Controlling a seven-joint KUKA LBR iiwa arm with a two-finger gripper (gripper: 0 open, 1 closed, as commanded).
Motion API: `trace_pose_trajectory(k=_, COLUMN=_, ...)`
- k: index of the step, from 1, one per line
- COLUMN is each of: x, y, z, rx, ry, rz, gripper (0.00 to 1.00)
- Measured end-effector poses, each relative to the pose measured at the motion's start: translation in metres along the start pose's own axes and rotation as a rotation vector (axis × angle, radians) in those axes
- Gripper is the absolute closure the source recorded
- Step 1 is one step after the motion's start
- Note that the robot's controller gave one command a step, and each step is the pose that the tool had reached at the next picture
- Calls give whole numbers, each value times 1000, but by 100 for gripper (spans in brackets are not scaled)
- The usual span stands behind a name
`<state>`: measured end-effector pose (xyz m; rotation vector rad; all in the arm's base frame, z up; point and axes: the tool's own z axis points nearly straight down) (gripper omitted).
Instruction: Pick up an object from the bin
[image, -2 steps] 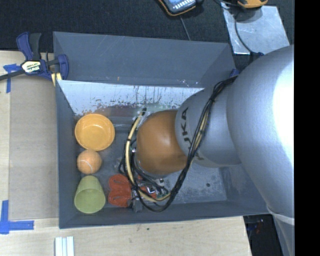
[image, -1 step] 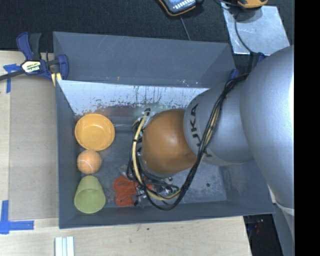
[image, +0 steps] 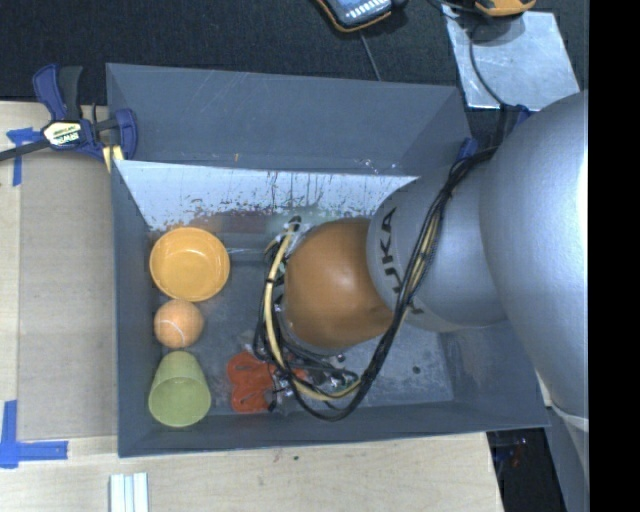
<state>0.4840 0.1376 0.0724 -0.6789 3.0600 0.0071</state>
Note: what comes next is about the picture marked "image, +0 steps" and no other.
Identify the orange tennis ball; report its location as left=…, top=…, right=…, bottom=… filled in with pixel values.
left=153, top=298, right=205, bottom=350

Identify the orange bowl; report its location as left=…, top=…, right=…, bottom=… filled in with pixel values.
left=148, top=226, right=232, bottom=303

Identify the pale wood board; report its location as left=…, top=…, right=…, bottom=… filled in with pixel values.
left=16, top=145, right=120, bottom=442

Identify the green plastic cup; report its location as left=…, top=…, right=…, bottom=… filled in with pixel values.
left=147, top=350, right=212, bottom=429

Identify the grey metal bin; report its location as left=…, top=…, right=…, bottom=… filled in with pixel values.
left=104, top=62, right=552, bottom=459

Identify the red-orange flat toy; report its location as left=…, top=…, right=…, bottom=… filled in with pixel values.
left=226, top=350, right=310, bottom=415

